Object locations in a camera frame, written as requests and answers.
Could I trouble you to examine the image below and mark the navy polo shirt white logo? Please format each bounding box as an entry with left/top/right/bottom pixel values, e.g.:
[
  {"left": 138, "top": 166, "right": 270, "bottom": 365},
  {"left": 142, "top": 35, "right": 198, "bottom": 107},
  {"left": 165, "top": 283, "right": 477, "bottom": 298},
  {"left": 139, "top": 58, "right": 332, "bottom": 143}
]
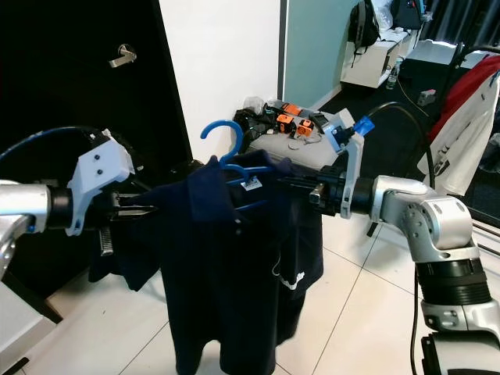
[{"left": 90, "top": 152, "right": 325, "bottom": 375}]

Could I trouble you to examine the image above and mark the grey padded ottoman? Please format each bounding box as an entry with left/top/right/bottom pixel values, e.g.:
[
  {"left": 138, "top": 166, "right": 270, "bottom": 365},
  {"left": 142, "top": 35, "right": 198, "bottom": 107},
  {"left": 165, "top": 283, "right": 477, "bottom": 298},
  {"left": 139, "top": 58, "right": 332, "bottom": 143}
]
[{"left": 250, "top": 109, "right": 352, "bottom": 157}]

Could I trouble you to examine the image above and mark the black remote controller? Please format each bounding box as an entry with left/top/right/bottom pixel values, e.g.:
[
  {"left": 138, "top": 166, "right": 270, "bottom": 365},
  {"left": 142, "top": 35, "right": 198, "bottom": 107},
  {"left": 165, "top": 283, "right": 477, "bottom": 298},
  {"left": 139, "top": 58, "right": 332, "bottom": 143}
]
[{"left": 312, "top": 113, "right": 337, "bottom": 134}]

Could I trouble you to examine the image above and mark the clear plastic bag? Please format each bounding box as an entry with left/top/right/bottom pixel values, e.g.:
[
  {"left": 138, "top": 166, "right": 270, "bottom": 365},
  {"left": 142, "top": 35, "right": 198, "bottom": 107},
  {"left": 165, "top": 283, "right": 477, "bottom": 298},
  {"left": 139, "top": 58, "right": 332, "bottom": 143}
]
[{"left": 242, "top": 95, "right": 270, "bottom": 114}]

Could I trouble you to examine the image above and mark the black folding chair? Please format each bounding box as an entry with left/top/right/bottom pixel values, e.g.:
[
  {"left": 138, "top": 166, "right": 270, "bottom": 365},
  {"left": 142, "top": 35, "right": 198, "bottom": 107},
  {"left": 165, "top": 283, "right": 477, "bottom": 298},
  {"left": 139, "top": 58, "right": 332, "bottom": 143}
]
[{"left": 0, "top": 234, "right": 67, "bottom": 375}]

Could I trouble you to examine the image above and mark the white shelf unit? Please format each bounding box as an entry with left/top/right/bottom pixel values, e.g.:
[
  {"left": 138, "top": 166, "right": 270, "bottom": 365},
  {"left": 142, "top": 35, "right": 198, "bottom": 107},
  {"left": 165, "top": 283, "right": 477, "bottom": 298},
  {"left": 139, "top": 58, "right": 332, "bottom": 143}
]
[{"left": 340, "top": 31, "right": 411, "bottom": 88}]

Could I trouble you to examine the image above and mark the black door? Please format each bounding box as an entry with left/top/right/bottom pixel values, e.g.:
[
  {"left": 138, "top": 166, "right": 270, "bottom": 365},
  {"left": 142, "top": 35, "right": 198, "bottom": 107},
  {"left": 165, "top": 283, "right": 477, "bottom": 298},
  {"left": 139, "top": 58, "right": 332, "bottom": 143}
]
[{"left": 0, "top": 0, "right": 192, "bottom": 313}]

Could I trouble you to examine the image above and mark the small grey box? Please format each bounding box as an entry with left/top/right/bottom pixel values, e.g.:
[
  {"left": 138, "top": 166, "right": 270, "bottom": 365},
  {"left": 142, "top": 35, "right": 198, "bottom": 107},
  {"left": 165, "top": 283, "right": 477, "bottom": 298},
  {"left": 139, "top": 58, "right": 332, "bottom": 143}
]
[{"left": 418, "top": 87, "right": 438, "bottom": 106}]

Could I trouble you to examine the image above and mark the white t-shirt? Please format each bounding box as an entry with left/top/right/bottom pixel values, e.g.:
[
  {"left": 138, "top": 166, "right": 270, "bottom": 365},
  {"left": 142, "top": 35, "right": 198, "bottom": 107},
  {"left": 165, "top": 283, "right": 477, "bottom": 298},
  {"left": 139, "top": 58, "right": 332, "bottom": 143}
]
[{"left": 418, "top": 86, "right": 500, "bottom": 196}]

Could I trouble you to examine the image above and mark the black backpack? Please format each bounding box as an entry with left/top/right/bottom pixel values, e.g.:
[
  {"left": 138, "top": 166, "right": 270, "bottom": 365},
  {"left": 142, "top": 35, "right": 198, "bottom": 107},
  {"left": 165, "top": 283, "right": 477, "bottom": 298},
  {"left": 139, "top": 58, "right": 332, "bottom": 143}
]
[
  {"left": 349, "top": 0, "right": 382, "bottom": 55},
  {"left": 391, "top": 0, "right": 424, "bottom": 30}
]

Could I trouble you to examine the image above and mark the red flag with yellow star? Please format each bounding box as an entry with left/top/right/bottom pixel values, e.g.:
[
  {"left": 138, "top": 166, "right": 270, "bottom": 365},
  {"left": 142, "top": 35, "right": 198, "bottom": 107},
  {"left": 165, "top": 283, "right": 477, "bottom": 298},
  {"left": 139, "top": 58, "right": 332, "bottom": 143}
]
[{"left": 434, "top": 55, "right": 500, "bottom": 141}]

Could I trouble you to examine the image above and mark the dark curtain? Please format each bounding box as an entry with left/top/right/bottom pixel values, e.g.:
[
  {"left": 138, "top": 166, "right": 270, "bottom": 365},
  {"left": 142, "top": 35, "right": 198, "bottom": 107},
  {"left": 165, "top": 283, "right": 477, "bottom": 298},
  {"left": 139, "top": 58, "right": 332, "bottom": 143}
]
[{"left": 422, "top": 0, "right": 500, "bottom": 44}]

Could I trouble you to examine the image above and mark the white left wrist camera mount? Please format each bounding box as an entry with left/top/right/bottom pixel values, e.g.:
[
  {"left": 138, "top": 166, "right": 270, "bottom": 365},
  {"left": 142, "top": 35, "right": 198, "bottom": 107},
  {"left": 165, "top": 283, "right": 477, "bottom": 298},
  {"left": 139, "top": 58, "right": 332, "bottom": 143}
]
[{"left": 69, "top": 139, "right": 135, "bottom": 237}]

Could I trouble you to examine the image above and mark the black strap bag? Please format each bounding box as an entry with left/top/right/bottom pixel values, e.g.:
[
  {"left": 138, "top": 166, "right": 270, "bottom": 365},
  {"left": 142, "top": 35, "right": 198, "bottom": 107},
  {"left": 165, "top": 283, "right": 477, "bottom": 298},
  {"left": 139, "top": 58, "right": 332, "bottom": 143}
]
[{"left": 234, "top": 109, "right": 274, "bottom": 134}]

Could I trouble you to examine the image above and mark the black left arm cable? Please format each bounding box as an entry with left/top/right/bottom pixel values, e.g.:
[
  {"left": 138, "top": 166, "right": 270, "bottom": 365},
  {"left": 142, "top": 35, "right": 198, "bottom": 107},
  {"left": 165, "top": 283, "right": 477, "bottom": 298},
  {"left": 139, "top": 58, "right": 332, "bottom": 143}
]
[{"left": 0, "top": 125, "right": 102, "bottom": 157}]

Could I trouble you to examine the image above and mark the silver door handle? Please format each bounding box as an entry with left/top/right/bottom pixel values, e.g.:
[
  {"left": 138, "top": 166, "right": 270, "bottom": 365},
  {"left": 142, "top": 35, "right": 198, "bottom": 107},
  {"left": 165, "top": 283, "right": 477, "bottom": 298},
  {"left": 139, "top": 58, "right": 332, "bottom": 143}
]
[{"left": 109, "top": 45, "right": 138, "bottom": 69}]

